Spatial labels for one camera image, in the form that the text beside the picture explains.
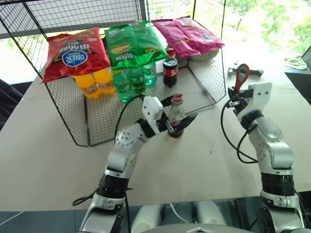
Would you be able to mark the white cloth bag green print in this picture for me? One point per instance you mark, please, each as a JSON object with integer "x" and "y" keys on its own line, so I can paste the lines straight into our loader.
{"x": 295, "y": 61}

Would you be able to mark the red chip bag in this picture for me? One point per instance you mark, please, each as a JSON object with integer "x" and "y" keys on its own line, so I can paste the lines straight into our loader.
{"x": 75, "y": 53}

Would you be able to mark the green chip bag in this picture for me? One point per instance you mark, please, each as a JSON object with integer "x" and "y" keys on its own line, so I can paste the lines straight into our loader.
{"x": 148, "y": 41}
{"x": 119, "y": 46}

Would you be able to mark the plastic cola bottle red label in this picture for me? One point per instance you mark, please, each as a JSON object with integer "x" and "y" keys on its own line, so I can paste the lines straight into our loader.
{"x": 170, "y": 70}

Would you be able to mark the dark side table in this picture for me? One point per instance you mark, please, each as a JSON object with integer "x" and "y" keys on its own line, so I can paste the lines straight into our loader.
{"x": 300, "y": 82}

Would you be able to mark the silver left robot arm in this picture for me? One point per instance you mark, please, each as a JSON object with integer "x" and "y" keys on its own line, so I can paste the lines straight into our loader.
{"x": 121, "y": 155}

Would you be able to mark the pink chip bag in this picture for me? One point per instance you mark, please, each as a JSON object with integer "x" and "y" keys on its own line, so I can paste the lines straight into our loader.
{"x": 175, "y": 38}
{"x": 201, "y": 36}

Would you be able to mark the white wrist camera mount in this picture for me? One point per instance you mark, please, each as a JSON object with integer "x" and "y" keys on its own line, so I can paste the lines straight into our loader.
{"x": 258, "y": 97}
{"x": 150, "y": 109}

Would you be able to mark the red metal bottle cap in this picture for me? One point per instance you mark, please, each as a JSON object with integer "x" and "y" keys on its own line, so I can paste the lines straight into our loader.
{"x": 177, "y": 98}

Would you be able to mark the orange soda plastic bottle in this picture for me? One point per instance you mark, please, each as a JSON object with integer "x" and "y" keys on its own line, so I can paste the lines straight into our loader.
{"x": 88, "y": 87}
{"x": 105, "y": 83}

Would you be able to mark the red bottle opener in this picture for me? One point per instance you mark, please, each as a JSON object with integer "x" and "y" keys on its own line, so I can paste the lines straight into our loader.
{"x": 238, "y": 82}

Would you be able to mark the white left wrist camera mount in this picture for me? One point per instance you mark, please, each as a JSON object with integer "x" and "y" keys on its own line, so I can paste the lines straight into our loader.
{"x": 150, "y": 109}

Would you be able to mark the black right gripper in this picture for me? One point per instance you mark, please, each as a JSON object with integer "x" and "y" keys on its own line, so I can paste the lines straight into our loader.
{"x": 239, "y": 105}

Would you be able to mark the white rounded robot leg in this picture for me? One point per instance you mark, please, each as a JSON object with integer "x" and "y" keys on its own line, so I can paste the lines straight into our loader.
{"x": 147, "y": 219}
{"x": 211, "y": 213}

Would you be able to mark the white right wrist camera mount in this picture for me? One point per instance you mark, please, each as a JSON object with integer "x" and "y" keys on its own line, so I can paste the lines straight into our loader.
{"x": 258, "y": 97}

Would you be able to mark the clear glass cola bottle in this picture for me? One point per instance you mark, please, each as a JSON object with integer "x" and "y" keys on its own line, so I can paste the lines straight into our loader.
{"x": 175, "y": 114}

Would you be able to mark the grey robot torso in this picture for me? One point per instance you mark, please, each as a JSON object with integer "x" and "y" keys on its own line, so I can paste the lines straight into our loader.
{"x": 194, "y": 229}

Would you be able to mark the green soda plastic bottle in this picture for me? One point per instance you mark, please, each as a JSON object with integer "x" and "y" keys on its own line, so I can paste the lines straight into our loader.
{"x": 150, "y": 75}
{"x": 138, "y": 81}
{"x": 122, "y": 87}

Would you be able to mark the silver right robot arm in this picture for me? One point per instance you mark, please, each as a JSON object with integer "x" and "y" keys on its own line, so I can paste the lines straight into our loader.
{"x": 274, "y": 150}

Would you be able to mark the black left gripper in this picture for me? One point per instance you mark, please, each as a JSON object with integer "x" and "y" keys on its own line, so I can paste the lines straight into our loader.
{"x": 164, "y": 125}

